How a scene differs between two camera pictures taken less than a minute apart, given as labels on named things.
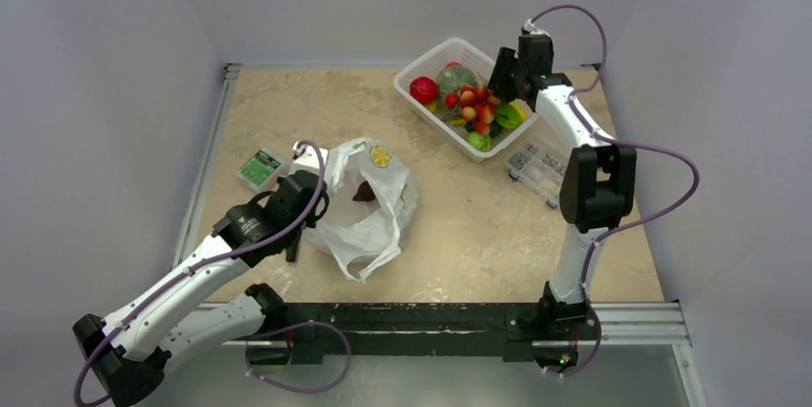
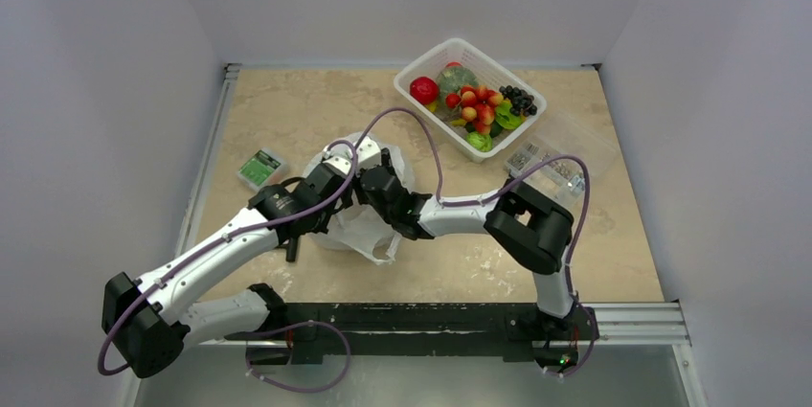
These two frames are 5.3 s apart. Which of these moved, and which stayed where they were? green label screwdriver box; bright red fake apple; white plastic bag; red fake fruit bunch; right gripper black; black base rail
Moved: white plastic bag; right gripper black
Stayed: red fake fruit bunch; black base rail; green label screwdriver box; bright red fake apple
